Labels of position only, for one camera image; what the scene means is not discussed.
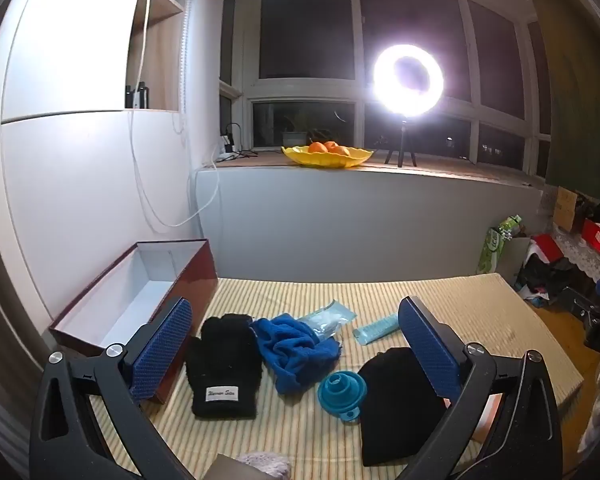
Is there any black beanie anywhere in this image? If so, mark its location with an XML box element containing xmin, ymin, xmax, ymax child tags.
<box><xmin>357</xmin><ymin>347</ymin><xmax>451</xmax><ymax>467</ymax></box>

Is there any wooden windowsill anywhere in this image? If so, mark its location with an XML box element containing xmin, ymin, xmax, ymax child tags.
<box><xmin>215</xmin><ymin>152</ymin><xmax>546</xmax><ymax>187</ymax></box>

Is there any white beaded cord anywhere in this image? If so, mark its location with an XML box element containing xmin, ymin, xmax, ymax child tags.
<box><xmin>179</xmin><ymin>0</ymin><xmax>190</xmax><ymax>135</ymax></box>

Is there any black cable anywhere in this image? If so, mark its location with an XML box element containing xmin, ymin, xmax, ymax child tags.
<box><xmin>225</xmin><ymin>122</ymin><xmax>261</xmax><ymax>157</ymax></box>

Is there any black knit glove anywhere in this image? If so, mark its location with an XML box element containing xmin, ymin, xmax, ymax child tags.
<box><xmin>185</xmin><ymin>313</ymin><xmax>263</xmax><ymax>420</ymax></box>

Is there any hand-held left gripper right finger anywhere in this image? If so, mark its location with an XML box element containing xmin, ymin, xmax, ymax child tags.
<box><xmin>397</xmin><ymin>296</ymin><xmax>563</xmax><ymax>480</ymax></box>

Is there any blue fleece towel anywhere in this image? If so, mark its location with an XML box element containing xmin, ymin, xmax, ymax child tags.
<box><xmin>251</xmin><ymin>313</ymin><xmax>342</xmax><ymax>395</ymax></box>

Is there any clear plastic packet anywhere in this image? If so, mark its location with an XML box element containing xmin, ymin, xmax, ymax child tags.
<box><xmin>295</xmin><ymin>299</ymin><xmax>357</xmax><ymax>343</ymax></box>

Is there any brown cardboard box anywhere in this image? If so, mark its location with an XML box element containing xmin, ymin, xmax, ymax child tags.
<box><xmin>552</xmin><ymin>186</ymin><xmax>582</xmax><ymax>233</ymax></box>

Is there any teal collapsible funnel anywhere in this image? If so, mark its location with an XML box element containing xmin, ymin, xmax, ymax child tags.
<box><xmin>317</xmin><ymin>371</ymin><xmax>368</xmax><ymax>422</ymax></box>

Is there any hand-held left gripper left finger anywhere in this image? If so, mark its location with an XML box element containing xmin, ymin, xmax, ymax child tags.
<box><xmin>29</xmin><ymin>296</ymin><xmax>193</xmax><ymax>480</ymax></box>

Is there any white cable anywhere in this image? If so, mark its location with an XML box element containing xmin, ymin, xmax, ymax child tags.
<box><xmin>128</xmin><ymin>0</ymin><xmax>221</xmax><ymax>233</ymax></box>

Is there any wooden wall shelf niche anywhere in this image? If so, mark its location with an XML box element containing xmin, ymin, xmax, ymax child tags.
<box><xmin>125</xmin><ymin>0</ymin><xmax>187</xmax><ymax>112</ymax></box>

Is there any dark green curtain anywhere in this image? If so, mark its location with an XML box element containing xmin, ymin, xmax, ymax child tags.
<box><xmin>522</xmin><ymin>0</ymin><xmax>600</xmax><ymax>197</ymax></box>

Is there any white wardrobe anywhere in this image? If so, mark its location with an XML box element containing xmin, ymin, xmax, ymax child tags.
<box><xmin>0</xmin><ymin>0</ymin><xmax>221</xmax><ymax>341</ymax></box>

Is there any pale pink knit item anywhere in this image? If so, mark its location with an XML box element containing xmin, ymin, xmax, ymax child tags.
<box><xmin>236</xmin><ymin>451</ymin><xmax>292</xmax><ymax>480</ymax></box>

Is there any potted plant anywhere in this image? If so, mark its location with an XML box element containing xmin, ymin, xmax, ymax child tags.
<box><xmin>282</xmin><ymin>110</ymin><xmax>315</xmax><ymax>147</ymax></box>

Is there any light blue ribbed packet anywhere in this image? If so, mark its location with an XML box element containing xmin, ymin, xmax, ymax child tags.
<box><xmin>352</xmin><ymin>312</ymin><xmax>401</xmax><ymax>346</ymax></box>

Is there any yellow fruit plate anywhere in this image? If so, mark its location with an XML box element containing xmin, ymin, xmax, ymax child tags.
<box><xmin>281</xmin><ymin>145</ymin><xmax>376</xmax><ymax>168</ymax></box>

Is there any green and white packet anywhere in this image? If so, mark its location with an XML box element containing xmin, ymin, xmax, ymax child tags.
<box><xmin>477</xmin><ymin>214</ymin><xmax>523</xmax><ymax>275</ymax></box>

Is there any red-brown cardboard box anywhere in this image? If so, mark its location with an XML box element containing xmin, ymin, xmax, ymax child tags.
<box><xmin>48</xmin><ymin>239</ymin><xmax>219</xmax><ymax>406</ymax></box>

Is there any white lace cloth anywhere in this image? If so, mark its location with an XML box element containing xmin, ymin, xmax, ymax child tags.
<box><xmin>550</xmin><ymin>225</ymin><xmax>600</xmax><ymax>286</ymax></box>

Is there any black mini tripod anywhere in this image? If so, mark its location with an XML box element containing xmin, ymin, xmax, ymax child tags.
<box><xmin>384</xmin><ymin>117</ymin><xmax>420</xmax><ymax>168</ymax></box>

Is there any pile of clothes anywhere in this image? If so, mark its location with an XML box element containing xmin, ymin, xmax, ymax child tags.
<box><xmin>517</xmin><ymin>234</ymin><xmax>583</xmax><ymax>307</ymax></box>

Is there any striped yellow mat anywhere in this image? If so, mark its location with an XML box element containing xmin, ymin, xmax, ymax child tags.
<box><xmin>87</xmin><ymin>274</ymin><xmax>586</xmax><ymax>480</ymax></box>

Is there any ring light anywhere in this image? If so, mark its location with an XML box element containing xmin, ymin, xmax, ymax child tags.
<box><xmin>372</xmin><ymin>42</ymin><xmax>446</xmax><ymax>117</ymax></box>

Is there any white framed window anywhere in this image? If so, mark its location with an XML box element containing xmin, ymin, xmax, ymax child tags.
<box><xmin>219</xmin><ymin>0</ymin><xmax>553</xmax><ymax>176</ymax></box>

